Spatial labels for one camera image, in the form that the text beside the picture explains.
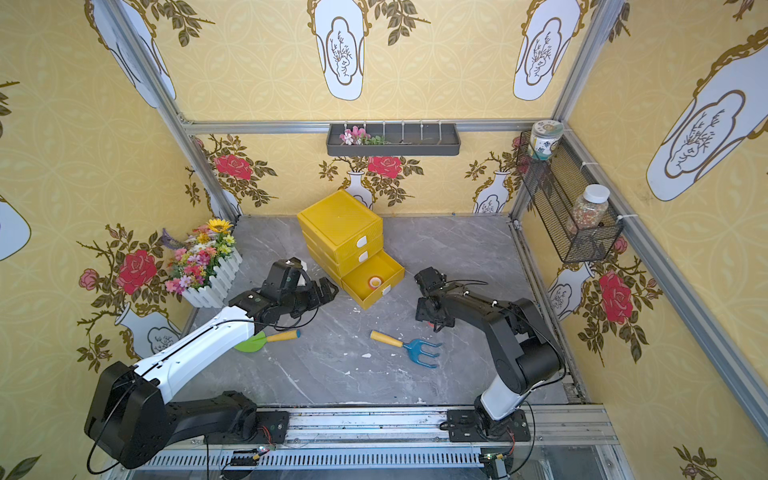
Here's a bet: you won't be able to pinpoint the grey wall shelf tray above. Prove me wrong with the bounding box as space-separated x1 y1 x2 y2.
326 120 462 157

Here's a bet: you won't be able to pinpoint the green trowel with yellow handle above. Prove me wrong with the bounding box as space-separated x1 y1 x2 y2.
235 329 301 353

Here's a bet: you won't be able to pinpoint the jar with green label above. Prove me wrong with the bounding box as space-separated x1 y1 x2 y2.
528 119 564 161

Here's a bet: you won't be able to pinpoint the jar with white lid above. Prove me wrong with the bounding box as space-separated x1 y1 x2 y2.
567 184 610 234

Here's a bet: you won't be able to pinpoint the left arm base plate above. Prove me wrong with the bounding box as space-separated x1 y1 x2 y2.
203 410 290 445

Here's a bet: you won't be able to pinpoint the yellow three-drawer cabinet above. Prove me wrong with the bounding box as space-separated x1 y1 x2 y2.
297 190 405 309

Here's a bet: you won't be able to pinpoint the pink flowers in tray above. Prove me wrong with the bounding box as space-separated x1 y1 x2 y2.
339 126 386 146

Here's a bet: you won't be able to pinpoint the flowers in white fence planter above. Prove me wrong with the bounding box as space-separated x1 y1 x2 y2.
161 218 243 308

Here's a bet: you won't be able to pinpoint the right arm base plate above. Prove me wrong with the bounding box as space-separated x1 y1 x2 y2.
439 409 532 443

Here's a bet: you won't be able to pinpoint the blue rake with yellow handle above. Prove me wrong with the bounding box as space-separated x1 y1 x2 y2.
369 331 441 369

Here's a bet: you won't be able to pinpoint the black wire wall basket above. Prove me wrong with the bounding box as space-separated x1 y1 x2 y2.
509 131 624 264

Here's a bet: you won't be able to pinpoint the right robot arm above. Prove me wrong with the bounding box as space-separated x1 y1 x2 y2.
414 267 567 424

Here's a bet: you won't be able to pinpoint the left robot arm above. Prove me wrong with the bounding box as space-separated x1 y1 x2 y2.
84 257 339 469

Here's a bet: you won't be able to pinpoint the red tape roll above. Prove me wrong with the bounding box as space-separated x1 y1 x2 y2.
368 276 384 290

